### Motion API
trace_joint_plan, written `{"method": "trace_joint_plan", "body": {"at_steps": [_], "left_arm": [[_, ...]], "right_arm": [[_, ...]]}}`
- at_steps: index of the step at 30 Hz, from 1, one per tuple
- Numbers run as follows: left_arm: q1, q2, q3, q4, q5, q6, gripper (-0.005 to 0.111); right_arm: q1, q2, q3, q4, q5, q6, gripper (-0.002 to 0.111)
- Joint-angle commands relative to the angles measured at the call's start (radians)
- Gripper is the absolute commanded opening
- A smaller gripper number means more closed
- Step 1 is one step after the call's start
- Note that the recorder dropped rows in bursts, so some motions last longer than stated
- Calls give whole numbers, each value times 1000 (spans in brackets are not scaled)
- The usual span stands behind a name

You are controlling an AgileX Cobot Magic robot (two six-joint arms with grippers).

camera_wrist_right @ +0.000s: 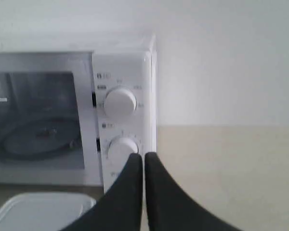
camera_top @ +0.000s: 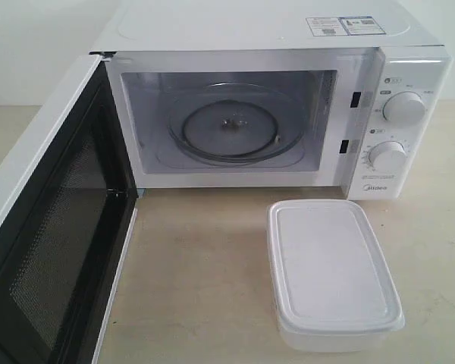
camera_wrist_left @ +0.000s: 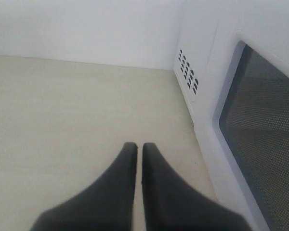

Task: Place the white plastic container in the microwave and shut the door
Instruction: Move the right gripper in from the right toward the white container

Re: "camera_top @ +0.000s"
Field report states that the white plastic lidded container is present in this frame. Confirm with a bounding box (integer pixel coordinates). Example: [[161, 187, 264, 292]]
[[267, 199, 405, 353]]

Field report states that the white microwave door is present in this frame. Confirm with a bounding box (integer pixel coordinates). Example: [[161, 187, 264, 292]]
[[0, 55, 138, 363]]

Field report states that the white microwave oven body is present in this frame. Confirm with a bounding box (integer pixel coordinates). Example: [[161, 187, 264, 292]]
[[90, 1, 451, 200]]

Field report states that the glass turntable plate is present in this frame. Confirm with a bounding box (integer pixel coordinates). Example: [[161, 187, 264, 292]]
[[168, 83, 306, 165]]

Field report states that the lower white control knob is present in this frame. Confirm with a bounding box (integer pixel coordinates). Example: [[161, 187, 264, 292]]
[[369, 141, 406, 172]]

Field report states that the white control knob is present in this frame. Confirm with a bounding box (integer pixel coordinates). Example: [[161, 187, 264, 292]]
[[382, 92, 426, 127], [369, 141, 406, 172]]

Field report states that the upper white control knob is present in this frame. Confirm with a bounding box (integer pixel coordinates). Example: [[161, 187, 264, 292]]
[[382, 92, 426, 127]]

